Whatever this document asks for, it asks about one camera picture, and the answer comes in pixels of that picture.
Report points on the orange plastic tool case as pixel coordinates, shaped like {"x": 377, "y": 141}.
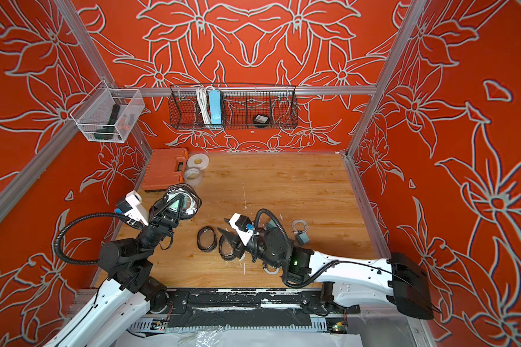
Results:
{"x": 164, "y": 169}

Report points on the white tape roll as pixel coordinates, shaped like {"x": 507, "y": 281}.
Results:
{"x": 198, "y": 161}

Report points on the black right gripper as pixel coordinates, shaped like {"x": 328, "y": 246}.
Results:
{"x": 236, "y": 243}

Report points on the black wire wall basket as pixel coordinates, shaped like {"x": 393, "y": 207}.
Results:
{"x": 240, "y": 102}

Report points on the black charger in basket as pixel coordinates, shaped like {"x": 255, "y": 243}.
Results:
{"x": 261, "y": 120}

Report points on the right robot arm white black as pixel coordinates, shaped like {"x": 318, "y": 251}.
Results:
{"x": 395, "y": 281}

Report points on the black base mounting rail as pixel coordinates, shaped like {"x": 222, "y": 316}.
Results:
{"x": 279, "y": 309}

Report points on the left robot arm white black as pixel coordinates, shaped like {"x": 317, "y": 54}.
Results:
{"x": 129, "y": 291}

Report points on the clear acrylic wall box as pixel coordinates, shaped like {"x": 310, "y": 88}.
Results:
{"x": 94, "y": 110}

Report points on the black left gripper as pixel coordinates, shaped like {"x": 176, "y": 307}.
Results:
{"x": 162, "y": 221}

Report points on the clear tape roll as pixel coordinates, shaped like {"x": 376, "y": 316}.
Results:
{"x": 193, "y": 176}

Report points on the teal charger near right arm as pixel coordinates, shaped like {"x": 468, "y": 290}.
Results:
{"x": 302, "y": 238}

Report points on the light blue power bank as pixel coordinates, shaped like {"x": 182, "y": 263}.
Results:
{"x": 214, "y": 97}

